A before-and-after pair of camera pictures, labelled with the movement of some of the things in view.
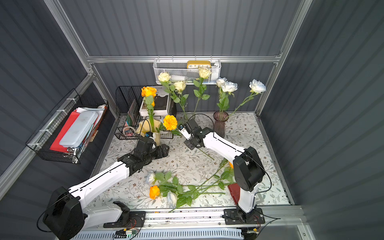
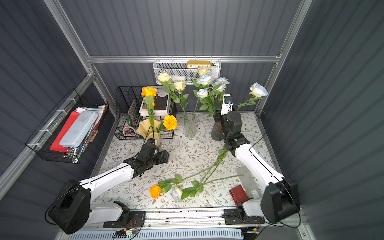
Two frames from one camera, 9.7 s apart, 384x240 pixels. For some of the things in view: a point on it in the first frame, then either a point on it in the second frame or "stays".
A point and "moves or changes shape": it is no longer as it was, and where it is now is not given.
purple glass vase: [220, 117] stays
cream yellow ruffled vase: [144, 127] stays
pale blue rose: [150, 178] → [203, 93]
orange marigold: [170, 122] stays
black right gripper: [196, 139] → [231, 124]
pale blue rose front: [172, 198] → [178, 193]
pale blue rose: [256, 87] moves or changes shape
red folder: [56, 146] stays
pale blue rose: [227, 89] moves or changes shape
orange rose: [226, 175] → [222, 153]
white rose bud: [180, 86] stays
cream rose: [204, 73] moves or changes shape
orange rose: [148, 93] stays
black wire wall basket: [68, 133] stays
